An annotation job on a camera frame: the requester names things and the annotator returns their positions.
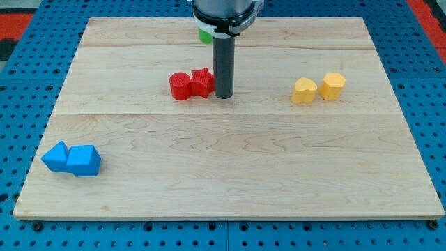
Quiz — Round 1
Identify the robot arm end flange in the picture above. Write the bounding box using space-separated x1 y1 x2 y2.
191 0 264 39

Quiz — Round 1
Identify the yellow heart block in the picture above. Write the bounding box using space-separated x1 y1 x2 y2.
291 77 318 104

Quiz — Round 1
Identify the yellow hexagon block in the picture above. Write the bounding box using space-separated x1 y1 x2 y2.
319 73 346 100

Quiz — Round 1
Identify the red star block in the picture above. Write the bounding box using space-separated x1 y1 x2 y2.
190 68 215 98

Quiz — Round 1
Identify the red cylinder block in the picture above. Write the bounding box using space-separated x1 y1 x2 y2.
169 72 192 100

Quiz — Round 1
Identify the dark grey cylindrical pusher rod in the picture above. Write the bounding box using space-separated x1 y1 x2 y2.
213 37 235 99

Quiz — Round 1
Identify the green block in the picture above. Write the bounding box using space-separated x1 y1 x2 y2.
198 29 213 44

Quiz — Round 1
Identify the light wooden board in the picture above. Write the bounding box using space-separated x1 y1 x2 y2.
13 17 445 221

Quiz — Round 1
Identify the blue cube block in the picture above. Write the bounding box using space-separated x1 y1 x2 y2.
66 145 101 176

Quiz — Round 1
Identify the blue triangle block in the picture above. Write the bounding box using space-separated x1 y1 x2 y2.
41 141 70 173

